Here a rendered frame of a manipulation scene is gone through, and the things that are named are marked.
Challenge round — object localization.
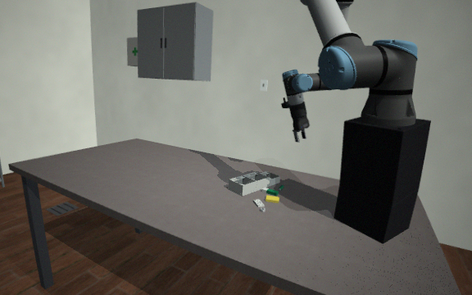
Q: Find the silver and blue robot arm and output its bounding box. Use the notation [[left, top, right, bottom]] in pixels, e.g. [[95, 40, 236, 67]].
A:
[[282, 0, 418, 127]]

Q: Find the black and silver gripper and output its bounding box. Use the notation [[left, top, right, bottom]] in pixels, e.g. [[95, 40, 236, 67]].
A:
[[281, 93, 310, 143]]

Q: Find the yellow block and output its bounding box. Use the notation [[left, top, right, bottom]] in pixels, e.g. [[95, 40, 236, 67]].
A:
[[265, 195, 279, 203]]

